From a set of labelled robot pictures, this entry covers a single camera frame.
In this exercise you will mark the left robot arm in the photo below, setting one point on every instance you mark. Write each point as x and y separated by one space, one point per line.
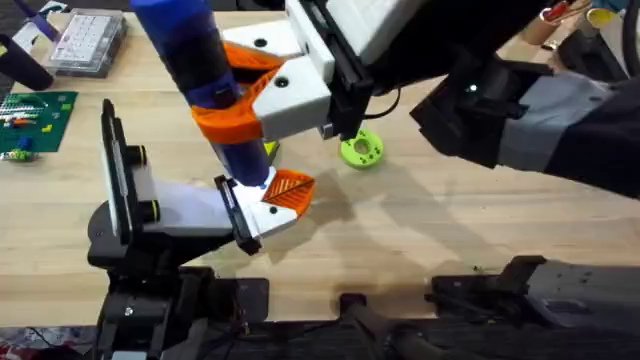
150 310

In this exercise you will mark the clear plastic parts box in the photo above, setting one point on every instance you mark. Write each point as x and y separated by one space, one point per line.
87 40

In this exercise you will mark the green board with toy blocks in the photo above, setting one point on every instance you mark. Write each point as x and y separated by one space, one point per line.
35 125

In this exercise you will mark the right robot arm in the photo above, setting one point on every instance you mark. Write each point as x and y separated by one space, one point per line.
550 117

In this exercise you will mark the blue electric screwdriver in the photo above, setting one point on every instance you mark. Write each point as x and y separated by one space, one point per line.
200 70

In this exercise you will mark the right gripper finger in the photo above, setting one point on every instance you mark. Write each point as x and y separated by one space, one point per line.
292 100
260 47

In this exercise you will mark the small yellow-green toy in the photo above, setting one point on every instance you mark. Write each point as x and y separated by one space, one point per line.
271 150

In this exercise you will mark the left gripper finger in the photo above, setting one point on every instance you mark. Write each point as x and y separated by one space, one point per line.
280 215
292 180

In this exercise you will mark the green disc with holes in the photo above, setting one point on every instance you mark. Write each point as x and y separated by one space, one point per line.
361 148

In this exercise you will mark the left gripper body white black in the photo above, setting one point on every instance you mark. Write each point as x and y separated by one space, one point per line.
190 207

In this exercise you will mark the left wrist upright black plate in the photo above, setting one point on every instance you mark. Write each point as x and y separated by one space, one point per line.
116 170

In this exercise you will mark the black rail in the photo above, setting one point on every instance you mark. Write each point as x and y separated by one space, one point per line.
320 342

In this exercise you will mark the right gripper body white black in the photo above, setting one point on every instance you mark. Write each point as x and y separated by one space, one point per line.
370 30

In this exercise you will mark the dark cylinder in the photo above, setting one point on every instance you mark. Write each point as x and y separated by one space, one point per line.
22 67

